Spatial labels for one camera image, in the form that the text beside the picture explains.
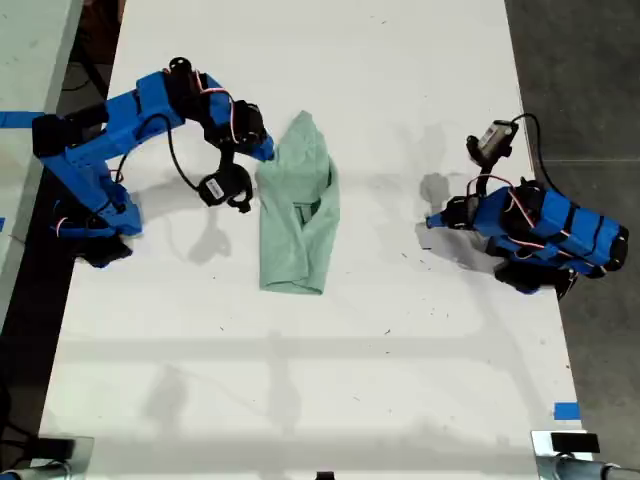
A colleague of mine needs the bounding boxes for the pale green T-shirt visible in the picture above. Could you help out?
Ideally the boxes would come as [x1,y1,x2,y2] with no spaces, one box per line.
[254,110,343,297]

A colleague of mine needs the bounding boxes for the pale side table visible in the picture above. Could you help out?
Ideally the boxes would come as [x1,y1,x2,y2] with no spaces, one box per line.
[0,0,85,326]

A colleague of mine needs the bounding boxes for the long blue tape strip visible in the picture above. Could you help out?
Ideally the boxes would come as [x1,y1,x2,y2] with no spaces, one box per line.
[0,111,49,130]

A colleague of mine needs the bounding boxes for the small black box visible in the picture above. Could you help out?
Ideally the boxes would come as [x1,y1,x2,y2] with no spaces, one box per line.
[550,432,601,454]
[35,437,77,460]

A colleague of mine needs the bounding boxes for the short black camera stalk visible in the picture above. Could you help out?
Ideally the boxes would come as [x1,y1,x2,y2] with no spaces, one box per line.
[216,146,239,174]
[474,159,502,197]

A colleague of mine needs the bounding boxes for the black camera box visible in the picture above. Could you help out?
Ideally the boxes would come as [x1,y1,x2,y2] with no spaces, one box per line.
[199,164,258,215]
[465,119,520,167]

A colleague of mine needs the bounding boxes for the black camera cable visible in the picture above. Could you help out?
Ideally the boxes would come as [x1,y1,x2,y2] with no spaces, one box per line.
[166,126,204,192]
[509,112,554,189]

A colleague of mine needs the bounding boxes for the metal table bracket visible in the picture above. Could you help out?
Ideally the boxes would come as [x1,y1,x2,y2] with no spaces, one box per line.
[0,435,95,480]
[530,429,640,480]

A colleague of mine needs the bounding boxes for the thin black floor cable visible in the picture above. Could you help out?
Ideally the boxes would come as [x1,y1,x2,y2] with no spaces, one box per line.
[0,389,42,469]

